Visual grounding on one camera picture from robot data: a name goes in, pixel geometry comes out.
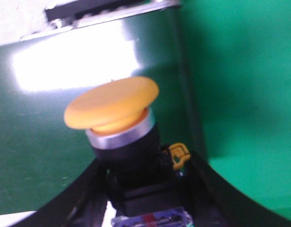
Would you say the yellow mushroom push button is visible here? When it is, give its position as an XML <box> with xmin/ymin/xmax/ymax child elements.
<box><xmin>64</xmin><ymin>76</ymin><xmax>194</xmax><ymax>227</ymax></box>

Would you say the bright green plastic tray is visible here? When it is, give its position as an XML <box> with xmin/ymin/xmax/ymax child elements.
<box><xmin>180</xmin><ymin>0</ymin><xmax>291</xmax><ymax>220</ymax></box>

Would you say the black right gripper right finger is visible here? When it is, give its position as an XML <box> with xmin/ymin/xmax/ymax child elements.
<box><xmin>185</xmin><ymin>152</ymin><xmax>291</xmax><ymax>227</ymax></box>

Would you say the green conveyor belt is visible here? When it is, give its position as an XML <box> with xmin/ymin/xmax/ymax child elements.
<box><xmin>0</xmin><ymin>7</ymin><xmax>203</xmax><ymax>215</ymax></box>

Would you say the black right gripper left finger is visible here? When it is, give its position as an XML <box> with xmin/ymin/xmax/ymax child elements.
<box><xmin>12</xmin><ymin>159</ymin><xmax>108</xmax><ymax>227</ymax></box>

